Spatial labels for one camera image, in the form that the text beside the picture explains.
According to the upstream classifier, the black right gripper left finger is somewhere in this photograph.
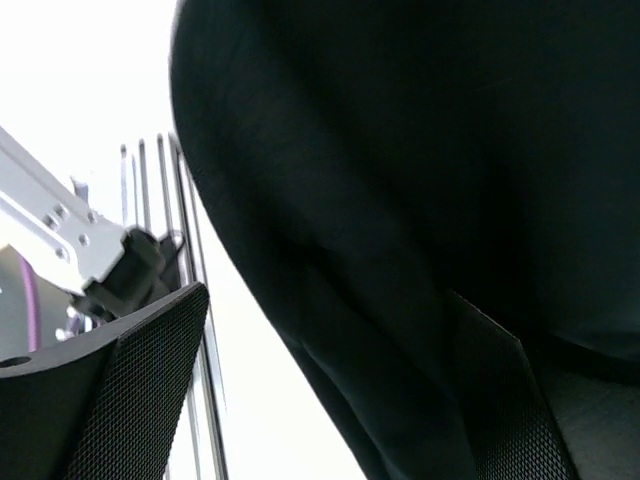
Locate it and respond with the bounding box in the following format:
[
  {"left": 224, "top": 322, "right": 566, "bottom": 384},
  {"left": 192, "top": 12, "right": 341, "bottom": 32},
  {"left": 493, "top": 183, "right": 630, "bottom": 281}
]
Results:
[{"left": 1, "top": 291, "right": 201, "bottom": 480}]

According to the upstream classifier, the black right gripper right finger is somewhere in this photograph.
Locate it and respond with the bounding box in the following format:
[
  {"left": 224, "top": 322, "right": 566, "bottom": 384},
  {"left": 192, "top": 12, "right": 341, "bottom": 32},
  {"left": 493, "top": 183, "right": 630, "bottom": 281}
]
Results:
[{"left": 447, "top": 292, "right": 639, "bottom": 480}]

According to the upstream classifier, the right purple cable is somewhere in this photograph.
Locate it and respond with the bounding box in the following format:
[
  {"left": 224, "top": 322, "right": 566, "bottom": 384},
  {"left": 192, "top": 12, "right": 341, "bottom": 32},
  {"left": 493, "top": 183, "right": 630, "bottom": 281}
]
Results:
[{"left": 17, "top": 254, "right": 44, "bottom": 354}]

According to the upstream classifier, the black t shirt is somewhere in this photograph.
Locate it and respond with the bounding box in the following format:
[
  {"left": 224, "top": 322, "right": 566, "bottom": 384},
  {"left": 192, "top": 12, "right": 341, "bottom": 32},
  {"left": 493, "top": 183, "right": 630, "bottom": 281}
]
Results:
[{"left": 171, "top": 1, "right": 639, "bottom": 479}]

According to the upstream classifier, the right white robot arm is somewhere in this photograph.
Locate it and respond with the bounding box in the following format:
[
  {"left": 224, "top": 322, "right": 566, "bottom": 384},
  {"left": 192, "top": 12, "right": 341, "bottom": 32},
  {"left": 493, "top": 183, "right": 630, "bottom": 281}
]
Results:
[{"left": 1, "top": 134, "right": 639, "bottom": 479}]

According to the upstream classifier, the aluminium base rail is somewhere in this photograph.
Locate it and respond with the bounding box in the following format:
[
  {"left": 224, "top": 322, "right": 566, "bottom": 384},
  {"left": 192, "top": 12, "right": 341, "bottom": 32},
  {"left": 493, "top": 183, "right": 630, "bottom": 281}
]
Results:
[{"left": 120, "top": 133, "right": 229, "bottom": 479}]

